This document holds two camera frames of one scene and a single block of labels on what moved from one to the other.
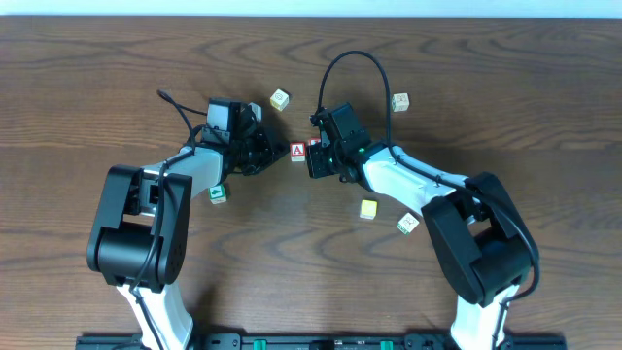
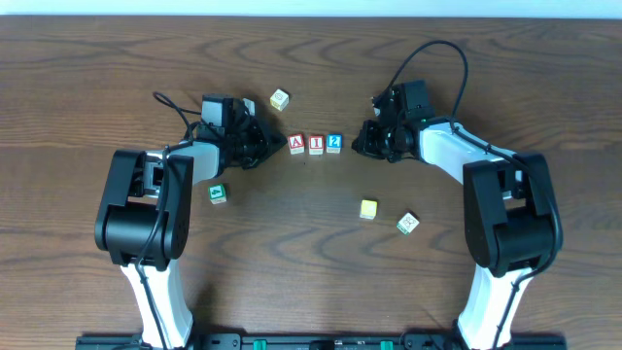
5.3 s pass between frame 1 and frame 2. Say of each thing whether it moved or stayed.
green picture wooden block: stayed
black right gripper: moved
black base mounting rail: stayed
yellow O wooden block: stayed
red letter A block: moved
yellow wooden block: stayed
